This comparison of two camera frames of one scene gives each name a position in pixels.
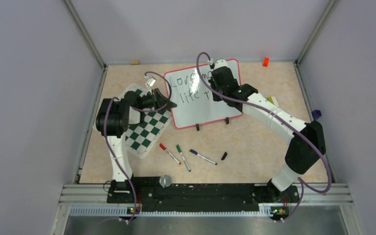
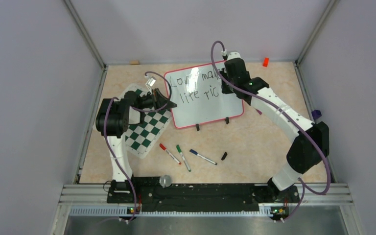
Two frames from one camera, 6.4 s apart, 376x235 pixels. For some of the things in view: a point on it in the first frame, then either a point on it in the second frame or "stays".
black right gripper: (216, 97) to (224, 89)
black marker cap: (224, 156) stays
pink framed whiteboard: (190, 94) stays
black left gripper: (158, 100) stays
